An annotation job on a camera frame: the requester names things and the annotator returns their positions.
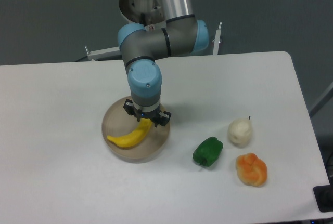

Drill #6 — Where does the white metal bracket right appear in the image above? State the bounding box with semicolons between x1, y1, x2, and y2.
212;22;222;55

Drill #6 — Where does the green toy bell pepper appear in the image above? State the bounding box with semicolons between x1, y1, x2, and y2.
193;137;223;167

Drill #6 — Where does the grey table leg strut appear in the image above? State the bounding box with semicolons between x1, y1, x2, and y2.
309;82;333;118

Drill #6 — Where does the white toy pear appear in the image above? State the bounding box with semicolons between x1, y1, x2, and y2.
227;116;253;148

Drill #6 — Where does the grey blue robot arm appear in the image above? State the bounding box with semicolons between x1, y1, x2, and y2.
118;0;209;126

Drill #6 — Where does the white metal bracket left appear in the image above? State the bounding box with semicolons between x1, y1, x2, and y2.
85;46;122;61

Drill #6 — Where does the beige round plate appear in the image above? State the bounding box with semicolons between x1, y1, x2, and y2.
101;96;170;162

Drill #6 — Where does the yellow toy banana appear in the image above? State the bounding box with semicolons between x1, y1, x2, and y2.
107;118;152;148

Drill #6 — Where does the white metal bracket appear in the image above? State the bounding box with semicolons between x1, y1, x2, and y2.
85;46;122;61
212;22;222;55

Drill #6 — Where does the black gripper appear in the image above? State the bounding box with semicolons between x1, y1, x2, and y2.
123;99;171;127

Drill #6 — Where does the black device at edge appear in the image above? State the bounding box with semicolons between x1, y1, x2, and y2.
313;185;332;213

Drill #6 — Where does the orange toy bread roll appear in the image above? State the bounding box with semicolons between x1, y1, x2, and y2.
236;153;268;187

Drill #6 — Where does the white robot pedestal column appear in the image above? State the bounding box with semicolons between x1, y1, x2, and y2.
119;0;178;59

